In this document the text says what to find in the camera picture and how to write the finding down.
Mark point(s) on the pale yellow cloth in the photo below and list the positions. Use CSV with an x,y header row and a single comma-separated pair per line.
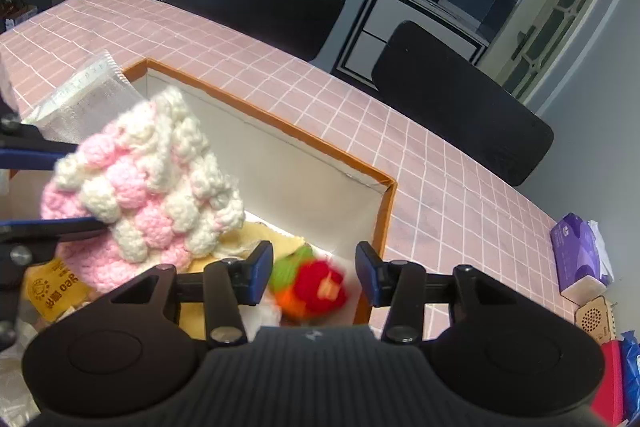
x,y
260,239

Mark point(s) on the red pouch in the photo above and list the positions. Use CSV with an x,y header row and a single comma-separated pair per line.
x,y
610,382

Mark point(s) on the pink checked tablecloth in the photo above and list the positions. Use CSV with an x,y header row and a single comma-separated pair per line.
x,y
440,187

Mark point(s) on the white and blue carton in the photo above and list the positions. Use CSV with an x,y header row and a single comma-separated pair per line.
x,y
20,18

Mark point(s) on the glazed white door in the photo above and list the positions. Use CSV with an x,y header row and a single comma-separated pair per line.
x,y
570,2

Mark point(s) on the white fluffy cloth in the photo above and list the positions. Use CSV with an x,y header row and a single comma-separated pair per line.
x,y
262,319

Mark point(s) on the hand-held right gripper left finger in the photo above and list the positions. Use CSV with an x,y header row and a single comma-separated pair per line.
x,y
262,269

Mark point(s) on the clear plastic packet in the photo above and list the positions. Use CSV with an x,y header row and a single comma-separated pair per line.
x,y
85,102

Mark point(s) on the orange cardboard box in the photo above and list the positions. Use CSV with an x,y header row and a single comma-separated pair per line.
x,y
310,177

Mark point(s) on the perforated wooden box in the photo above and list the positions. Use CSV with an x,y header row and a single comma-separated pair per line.
x,y
595,319

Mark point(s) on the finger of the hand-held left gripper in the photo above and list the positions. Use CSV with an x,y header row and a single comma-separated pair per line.
x,y
30,157
55,225

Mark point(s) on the blue packet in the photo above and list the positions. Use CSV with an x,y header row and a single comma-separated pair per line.
x,y
632,372

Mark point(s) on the yellow snack packet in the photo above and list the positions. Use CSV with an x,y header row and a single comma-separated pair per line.
x,y
60,289

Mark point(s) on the pink and white crochet pouch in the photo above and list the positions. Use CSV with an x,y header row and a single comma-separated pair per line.
x,y
145,187

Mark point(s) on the red and green crochet toy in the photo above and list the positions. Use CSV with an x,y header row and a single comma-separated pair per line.
x,y
312,284

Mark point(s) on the purple tissue pack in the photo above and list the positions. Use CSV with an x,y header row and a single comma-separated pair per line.
x,y
580,252

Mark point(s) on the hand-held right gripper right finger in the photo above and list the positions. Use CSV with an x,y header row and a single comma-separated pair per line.
x,y
366,274

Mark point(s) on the white cabinet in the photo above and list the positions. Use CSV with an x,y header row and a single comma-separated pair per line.
x,y
400,27

